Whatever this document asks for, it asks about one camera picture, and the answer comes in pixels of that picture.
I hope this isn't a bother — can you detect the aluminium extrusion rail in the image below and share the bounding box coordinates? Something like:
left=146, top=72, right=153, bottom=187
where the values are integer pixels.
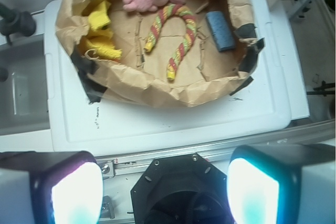
left=94, top=119, right=336, bottom=224

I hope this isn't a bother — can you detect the multicolored twisted rope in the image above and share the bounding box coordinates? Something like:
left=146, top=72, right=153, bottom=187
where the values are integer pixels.
left=144, top=3, right=197, bottom=81

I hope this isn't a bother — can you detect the white plastic bin lid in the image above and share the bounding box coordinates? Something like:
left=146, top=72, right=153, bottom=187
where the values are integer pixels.
left=44, top=0, right=310, bottom=156

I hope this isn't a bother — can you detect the black octagonal mount plate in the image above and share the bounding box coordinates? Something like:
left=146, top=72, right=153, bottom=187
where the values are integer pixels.
left=131, top=153, right=234, bottom=223

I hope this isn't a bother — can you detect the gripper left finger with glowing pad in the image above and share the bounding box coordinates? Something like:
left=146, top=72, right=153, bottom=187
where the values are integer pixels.
left=1, top=151, right=103, bottom=223

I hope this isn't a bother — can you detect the blue rectangular block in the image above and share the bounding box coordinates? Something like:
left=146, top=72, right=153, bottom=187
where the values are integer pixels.
left=206, top=11, right=236, bottom=52

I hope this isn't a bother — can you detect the yellow fuzzy cloth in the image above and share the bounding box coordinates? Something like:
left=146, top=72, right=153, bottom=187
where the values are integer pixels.
left=79, top=0, right=122, bottom=61

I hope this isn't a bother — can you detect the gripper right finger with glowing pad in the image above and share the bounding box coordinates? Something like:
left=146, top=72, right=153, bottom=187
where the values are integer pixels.
left=227, top=144, right=335, bottom=223

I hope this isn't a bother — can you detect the brown paper tray with tape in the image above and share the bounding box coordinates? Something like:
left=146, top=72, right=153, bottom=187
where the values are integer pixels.
left=56, top=0, right=264, bottom=108

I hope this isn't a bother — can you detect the black knob clamp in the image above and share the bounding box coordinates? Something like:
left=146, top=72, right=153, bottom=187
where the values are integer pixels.
left=1, top=3, right=36, bottom=46

